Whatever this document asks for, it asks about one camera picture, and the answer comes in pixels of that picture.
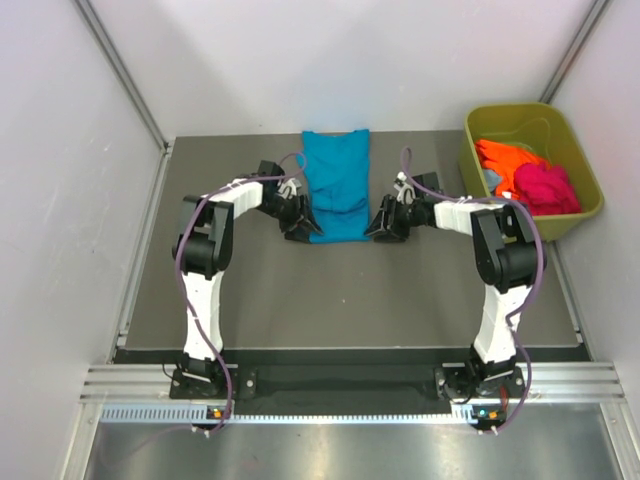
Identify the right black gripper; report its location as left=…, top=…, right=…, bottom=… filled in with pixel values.
left=364, top=195, right=423, bottom=243

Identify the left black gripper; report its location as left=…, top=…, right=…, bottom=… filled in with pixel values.
left=256, top=193, right=322, bottom=244

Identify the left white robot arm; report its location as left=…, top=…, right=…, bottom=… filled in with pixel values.
left=170, top=160, right=323, bottom=399

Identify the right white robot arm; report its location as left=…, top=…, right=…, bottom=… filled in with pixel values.
left=365, top=172, right=546, bottom=400

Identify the grey blue t shirt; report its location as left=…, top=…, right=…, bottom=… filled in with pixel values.
left=482, top=169, right=503, bottom=194

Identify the orange t shirt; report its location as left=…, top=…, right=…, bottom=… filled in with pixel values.
left=475, top=139, right=551, bottom=199

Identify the magenta t shirt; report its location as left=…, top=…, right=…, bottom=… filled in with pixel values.
left=515, top=164, right=582, bottom=216

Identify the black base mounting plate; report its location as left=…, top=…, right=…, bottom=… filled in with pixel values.
left=169, top=364, right=525, bottom=400

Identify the olive green plastic bin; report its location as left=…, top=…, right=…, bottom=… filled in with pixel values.
left=459, top=103, right=604, bottom=241

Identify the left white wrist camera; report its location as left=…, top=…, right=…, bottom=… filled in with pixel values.
left=277, top=177, right=302, bottom=200

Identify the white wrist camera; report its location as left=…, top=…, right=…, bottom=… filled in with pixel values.
left=277, top=177, right=302, bottom=200
left=394, top=172, right=416, bottom=205

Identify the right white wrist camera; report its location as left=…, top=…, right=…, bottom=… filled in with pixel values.
left=394, top=172, right=416, bottom=205

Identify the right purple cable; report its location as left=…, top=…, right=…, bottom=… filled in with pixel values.
left=399, top=146, right=547, bottom=434

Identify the purple cable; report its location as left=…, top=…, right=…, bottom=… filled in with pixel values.
left=399, top=146, right=547, bottom=434
left=172, top=151, right=309, bottom=436

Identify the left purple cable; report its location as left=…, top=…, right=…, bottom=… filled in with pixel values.
left=172, top=151, right=309, bottom=436

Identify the grey slotted cable duct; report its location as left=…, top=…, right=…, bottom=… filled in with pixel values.
left=100, top=404, right=500, bottom=426

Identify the aluminium frame rail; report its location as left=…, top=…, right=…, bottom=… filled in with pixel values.
left=80, top=362, right=625, bottom=403

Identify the left corner aluminium post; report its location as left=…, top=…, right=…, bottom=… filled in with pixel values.
left=71, top=0, right=169, bottom=152

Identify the corner aluminium post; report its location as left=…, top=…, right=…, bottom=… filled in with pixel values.
left=539, top=0, right=613, bottom=104
left=71, top=0, right=169, bottom=152

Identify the right corner aluminium post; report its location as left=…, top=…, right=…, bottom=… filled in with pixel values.
left=539, top=0, right=613, bottom=104

